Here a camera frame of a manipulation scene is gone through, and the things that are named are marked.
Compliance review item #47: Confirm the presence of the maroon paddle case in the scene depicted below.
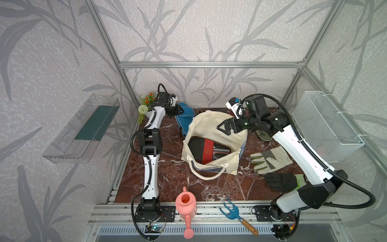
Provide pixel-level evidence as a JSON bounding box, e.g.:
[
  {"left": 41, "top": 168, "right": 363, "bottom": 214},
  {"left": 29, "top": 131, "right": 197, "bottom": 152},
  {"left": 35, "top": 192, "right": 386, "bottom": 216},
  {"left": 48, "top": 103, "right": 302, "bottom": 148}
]
[{"left": 228, "top": 109, "right": 243, "bottom": 119}]

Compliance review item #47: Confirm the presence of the black green gardening glove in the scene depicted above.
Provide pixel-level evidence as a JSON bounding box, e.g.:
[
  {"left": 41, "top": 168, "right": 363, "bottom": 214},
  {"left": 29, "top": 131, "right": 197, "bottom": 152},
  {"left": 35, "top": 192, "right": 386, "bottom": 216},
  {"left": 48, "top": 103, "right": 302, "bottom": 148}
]
[{"left": 264, "top": 173, "right": 307, "bottom": 193}]

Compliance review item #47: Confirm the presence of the grey green gardening glove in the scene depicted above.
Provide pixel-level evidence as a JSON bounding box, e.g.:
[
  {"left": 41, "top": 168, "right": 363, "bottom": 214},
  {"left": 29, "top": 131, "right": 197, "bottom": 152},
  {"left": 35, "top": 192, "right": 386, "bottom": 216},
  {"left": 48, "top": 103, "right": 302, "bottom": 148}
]
[{"left": 250, "top": 146, "right": 293, "bottom": 175}]

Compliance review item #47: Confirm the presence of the blue paddle case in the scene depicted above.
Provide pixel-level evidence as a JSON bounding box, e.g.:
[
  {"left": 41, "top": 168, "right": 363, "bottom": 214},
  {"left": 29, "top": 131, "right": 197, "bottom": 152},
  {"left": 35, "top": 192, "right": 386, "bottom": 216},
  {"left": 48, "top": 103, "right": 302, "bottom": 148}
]
[{"left": 175, "top": 102, "right": 195, "bottom": 138}]

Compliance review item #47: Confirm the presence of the aluminium front rail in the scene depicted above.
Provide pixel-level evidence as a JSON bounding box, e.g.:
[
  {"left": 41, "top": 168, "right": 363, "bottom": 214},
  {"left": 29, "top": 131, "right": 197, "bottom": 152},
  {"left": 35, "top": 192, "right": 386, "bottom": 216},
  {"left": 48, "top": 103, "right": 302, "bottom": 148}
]
[{"left": 87, "top": 200, "right": 343, "bottom": 225}]

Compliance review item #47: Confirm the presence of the white wire mesh basket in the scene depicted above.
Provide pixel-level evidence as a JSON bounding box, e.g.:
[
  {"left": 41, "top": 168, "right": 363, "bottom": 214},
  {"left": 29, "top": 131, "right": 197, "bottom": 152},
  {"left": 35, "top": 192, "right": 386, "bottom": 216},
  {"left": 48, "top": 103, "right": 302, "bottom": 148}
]
[{"left": 292, "top": 91, "right": 364, "bottom": 163}]

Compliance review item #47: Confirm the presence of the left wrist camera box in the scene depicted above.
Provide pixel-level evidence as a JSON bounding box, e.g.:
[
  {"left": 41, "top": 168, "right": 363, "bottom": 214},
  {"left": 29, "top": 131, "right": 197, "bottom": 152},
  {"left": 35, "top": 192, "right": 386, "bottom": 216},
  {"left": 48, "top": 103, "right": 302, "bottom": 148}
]
[{"left": 168, "top": 94, "right": 177, "bottom": 106}]

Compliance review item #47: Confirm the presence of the olive green paddle case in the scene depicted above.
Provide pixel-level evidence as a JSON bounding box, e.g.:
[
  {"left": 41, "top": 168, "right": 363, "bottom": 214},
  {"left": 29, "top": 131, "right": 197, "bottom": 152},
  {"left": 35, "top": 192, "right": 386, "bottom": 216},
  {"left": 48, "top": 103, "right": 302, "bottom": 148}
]
[{"left": 256, "top": 130, "right": 273, "bottom": 142}]

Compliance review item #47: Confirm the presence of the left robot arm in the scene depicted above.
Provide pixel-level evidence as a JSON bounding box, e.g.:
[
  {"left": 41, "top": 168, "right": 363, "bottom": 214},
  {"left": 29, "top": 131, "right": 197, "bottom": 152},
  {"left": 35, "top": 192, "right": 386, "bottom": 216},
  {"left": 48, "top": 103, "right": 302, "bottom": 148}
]
[{"left": 131, "top": 91, "right": 183, "bottom": 216}]

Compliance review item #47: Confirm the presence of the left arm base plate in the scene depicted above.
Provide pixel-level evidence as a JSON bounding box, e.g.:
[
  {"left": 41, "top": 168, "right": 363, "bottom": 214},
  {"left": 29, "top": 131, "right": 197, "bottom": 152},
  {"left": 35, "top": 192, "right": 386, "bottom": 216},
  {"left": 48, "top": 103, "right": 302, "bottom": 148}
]
[{"left": 134, "top": 205, "right": 176, "bottom": 223}]

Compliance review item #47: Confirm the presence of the cream canvas tote bag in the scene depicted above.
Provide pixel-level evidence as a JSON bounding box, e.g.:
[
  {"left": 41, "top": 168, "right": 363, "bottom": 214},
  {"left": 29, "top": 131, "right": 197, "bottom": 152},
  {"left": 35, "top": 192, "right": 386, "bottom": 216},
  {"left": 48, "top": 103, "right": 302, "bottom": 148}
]
[{"left": 182, "top": 110, "right": 248, "bottom": 180}]

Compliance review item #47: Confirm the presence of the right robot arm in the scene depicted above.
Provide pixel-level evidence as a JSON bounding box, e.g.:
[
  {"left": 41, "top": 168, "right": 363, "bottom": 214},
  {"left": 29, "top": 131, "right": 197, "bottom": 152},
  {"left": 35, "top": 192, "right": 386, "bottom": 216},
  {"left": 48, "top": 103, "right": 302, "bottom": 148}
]
[{"left": 217, "top": 93, "right": 376, "bottom": 214}]

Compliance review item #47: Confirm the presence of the potted plant white pot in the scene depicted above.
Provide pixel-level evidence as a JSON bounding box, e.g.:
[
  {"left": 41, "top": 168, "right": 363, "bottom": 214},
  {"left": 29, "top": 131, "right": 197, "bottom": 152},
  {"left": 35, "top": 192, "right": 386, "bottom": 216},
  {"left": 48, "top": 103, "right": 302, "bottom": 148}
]
[{"left": 138, "top": 92, "right": 155, "bottom": 124}]

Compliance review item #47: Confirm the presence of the pink watering can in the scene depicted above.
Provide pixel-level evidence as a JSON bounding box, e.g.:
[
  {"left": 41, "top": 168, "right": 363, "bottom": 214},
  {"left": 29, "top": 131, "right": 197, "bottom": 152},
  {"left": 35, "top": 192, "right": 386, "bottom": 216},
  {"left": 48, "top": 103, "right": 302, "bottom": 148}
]
[{"left": 175, "top": 187, "right": 197, "bottom": 240}]

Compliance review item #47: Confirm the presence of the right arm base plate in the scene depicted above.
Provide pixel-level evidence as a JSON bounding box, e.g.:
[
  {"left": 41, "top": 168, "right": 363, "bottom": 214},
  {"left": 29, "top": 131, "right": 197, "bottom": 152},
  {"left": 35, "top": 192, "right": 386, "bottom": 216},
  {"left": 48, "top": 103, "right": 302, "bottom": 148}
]
[{"left": 251, "top": 205, "right": 298, "bottom": 222}]

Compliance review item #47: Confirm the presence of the teal garden hand fork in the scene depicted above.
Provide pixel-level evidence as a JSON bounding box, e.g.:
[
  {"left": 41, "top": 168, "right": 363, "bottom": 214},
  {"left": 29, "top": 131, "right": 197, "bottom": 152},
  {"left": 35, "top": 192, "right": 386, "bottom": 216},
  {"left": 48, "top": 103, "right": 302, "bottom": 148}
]
[{"left": 219, "top": 198, "right": 259, "bottom": 236}]

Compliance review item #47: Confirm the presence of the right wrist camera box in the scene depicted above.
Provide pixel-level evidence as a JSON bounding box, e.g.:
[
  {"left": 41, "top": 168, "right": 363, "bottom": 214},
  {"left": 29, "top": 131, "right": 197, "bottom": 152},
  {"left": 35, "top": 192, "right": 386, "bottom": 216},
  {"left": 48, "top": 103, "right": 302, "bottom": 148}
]
[{"left": 226, "top": 97, "right": 244, "bottom": 118}]

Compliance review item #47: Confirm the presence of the clear acrylic wall shelf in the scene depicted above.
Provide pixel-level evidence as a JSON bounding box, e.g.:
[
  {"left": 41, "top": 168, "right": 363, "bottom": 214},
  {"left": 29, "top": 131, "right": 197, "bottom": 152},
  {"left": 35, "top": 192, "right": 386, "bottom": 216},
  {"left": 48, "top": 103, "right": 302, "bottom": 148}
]
[{"left": 42, "top": 94, "right": 121, "bottom": 164}]

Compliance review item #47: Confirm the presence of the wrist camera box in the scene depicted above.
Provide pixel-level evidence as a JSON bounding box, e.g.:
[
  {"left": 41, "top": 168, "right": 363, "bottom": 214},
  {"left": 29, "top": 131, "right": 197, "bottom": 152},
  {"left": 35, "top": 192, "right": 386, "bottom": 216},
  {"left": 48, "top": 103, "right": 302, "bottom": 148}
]
[
  {"left": 226, "top": 97, "right": 244, "bottom": 118},
  {"left": 168, "top": 94, "right": 177, "bottom": 106}
]

